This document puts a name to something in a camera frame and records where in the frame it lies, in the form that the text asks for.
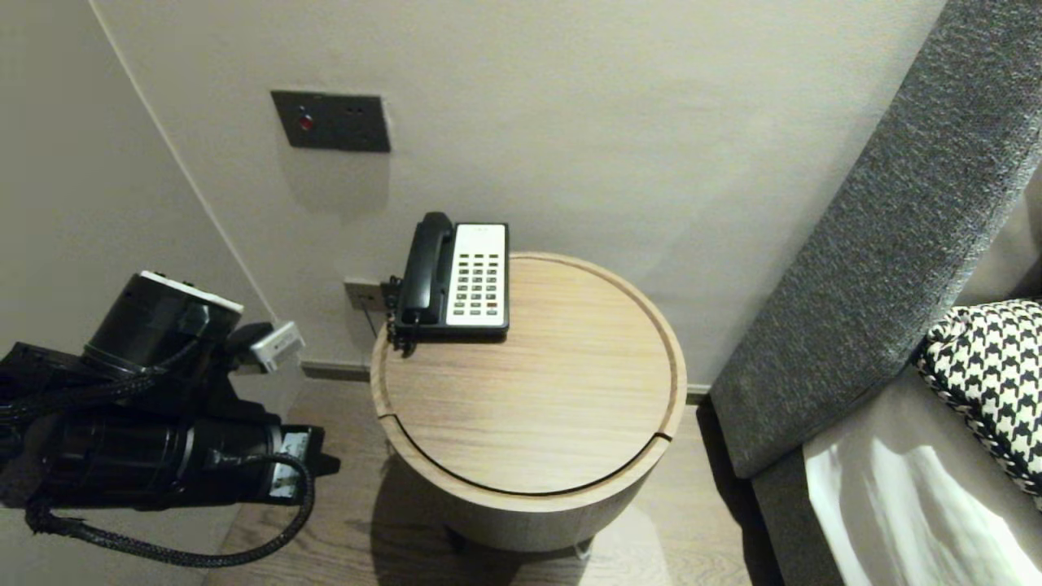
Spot black and white desk telephone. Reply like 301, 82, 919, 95
389, 222, 510, 343

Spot grey fabric bed headboard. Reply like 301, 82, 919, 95
711, 0, 1042, 586

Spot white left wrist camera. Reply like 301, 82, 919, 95
226, 321, 307, 375

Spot white bed sheet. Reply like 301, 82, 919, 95
804, 366, 1042, 586

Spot black coiled telephone cord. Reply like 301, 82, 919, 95
383, 275, 420, 357

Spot dark wall switch panel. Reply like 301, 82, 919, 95
271, 90, 393, 154

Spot round wooden side table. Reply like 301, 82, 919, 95
370, 252, 689, 562

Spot black telephone handset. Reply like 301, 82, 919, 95
401, 212, 457, 326

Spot black white houndstooth pillow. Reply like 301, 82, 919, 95
912, 300, 1042, 509

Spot grey wall socket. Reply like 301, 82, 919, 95
344, 279, 387, 311

